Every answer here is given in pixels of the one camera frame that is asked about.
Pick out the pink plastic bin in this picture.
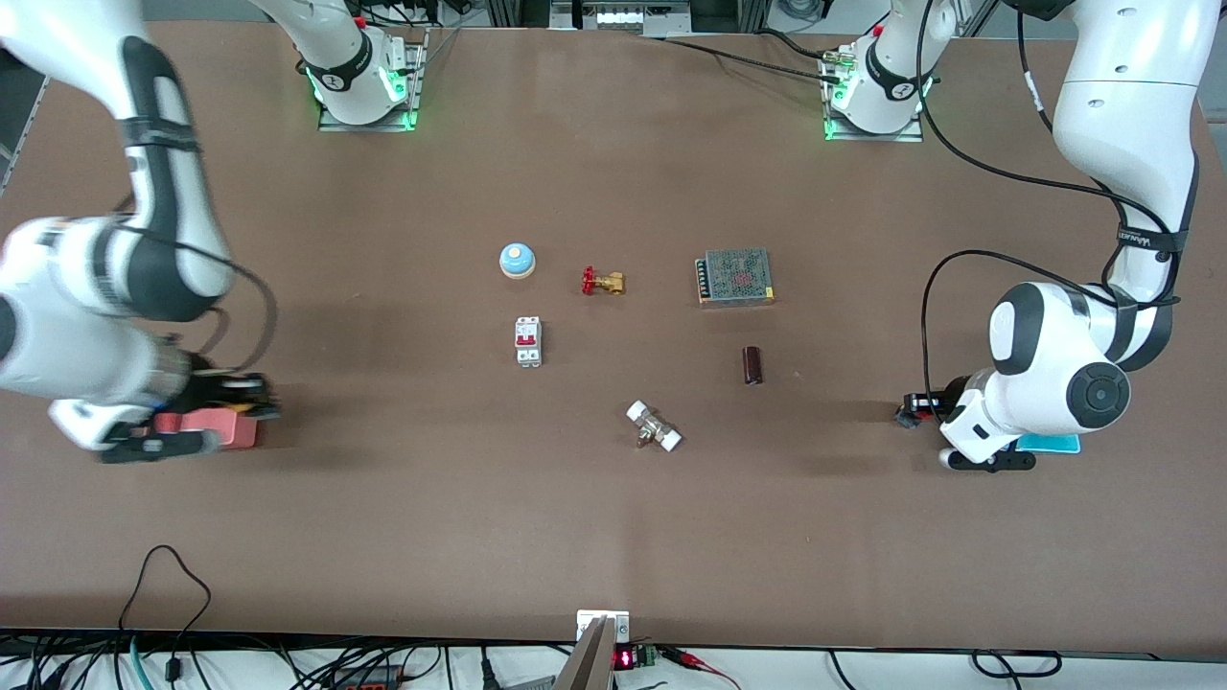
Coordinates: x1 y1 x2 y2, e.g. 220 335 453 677
151 409 261 452

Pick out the metal mesh power supply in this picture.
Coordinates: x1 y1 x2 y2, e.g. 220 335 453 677
696 248 776 308

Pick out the white capped metal valve fitting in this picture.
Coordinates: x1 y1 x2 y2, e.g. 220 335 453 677
626 401 683 454

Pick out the white power strip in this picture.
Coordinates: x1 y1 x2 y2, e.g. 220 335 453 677
551 0 693 32

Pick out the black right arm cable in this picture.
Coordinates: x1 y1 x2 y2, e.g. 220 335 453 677
113 192 281 377

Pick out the black looped table cable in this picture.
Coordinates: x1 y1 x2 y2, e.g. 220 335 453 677
117 544 214 683

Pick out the black coiled edge cable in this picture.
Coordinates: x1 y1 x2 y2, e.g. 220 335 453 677
970 650 1063 679

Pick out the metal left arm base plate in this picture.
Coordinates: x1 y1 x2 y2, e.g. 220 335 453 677
823 48 926 144

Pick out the red clip lead wire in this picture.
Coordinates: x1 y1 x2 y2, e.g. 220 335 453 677
661 648 744 690

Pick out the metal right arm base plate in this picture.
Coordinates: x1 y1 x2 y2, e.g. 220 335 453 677
318 29 428 133

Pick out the black cable to arm base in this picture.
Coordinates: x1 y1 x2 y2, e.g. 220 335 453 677
661 29 849 85

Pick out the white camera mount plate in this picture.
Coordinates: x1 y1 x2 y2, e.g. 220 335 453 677
575 609 632 645

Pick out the grey metal camera bar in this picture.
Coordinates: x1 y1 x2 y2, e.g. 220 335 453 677
553 617 615 690

